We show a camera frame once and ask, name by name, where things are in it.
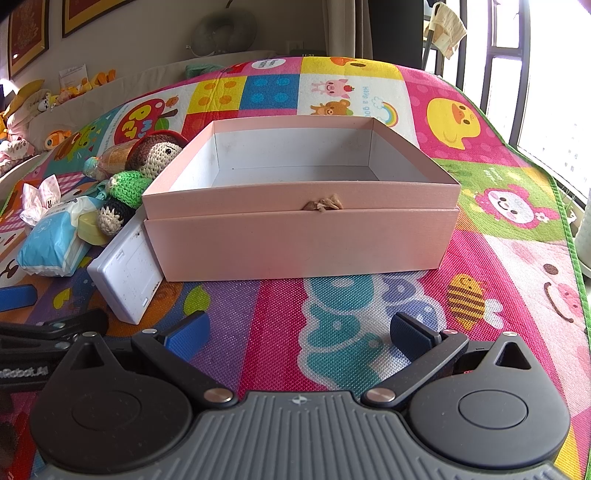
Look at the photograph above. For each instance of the brown-haired crochet doll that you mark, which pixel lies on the brown-haired crochet doll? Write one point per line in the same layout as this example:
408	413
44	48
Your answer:
154	152

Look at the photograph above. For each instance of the yellow small block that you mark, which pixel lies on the yellow small block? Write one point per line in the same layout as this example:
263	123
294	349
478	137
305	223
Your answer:
92	228

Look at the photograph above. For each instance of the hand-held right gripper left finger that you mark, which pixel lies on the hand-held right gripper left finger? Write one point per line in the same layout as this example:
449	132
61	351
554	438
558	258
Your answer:
188	334

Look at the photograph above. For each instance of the white rectangular device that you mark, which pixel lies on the white rectangular device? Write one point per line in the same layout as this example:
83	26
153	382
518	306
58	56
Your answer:
122	272

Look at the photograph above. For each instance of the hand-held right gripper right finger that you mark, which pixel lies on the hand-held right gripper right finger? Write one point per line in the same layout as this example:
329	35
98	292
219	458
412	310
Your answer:
412	334

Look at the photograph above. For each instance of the green cloth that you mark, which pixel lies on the green cloth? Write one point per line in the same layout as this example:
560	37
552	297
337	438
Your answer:
201	69

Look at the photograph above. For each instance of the pink cardboard box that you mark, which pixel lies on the pink cardboard box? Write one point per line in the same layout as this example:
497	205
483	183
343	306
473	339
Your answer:
300	235

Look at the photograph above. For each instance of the framed wall picture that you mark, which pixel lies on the framed wall picture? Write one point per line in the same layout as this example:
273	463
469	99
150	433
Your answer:
27	32
92	14

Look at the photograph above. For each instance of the orange plush toy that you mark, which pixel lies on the orange plush toy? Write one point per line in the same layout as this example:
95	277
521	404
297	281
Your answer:
57	138

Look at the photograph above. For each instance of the round fan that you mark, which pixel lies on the round fan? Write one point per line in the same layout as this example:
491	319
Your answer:
226	27

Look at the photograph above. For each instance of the yellow plush toy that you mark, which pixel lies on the yellow plush toy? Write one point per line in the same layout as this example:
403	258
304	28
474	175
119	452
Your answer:
23	104

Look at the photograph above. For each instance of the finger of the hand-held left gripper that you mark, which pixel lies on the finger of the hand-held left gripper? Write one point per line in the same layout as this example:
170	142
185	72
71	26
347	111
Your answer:
16	297
55	328

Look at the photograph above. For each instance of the window frame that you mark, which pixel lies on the window frame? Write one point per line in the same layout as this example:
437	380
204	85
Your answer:
485	50

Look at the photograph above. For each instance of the white card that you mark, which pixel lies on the white card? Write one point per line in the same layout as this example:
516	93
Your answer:
74	74

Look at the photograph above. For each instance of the blue wet wipes packet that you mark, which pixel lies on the blue wet wipes packet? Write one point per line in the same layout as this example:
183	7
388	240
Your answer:
53	244

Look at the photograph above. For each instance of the row of yellow plush ducks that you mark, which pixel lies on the row of yellow plush ducks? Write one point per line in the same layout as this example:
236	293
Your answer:
99	78

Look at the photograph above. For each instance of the hanging beige cloth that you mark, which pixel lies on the hanging beige cloth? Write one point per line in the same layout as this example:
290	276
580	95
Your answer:
450	27

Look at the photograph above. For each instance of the beige curtain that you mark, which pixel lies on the beige curtain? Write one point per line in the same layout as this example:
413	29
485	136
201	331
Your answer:
346	27

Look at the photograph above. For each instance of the colourful cartoon play mat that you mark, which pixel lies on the colourful cartoon play mat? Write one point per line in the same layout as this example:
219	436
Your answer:
323	314

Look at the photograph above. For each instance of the pink and white cloth bow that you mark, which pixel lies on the pink and white cloth bow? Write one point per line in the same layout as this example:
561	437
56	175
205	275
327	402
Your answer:
39	198

